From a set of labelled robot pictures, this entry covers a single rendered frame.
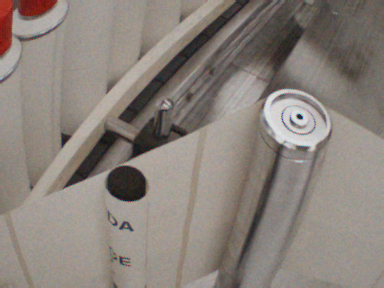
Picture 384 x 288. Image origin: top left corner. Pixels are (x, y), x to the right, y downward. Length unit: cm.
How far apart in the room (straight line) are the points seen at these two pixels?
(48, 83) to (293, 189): 19
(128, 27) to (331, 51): 23
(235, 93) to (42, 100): 27
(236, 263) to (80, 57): 19
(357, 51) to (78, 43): 33
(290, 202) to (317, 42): 36
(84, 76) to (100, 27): 5
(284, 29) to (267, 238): 44
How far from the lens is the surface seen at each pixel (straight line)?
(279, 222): 36
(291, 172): 33
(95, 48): 50
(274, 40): 75
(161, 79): 61
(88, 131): 52
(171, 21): 60
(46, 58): 43
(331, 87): 64
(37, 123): 47
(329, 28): 72
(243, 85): 69
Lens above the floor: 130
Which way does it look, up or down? 48 degrees down
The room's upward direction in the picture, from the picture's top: 8 degrees clockwise
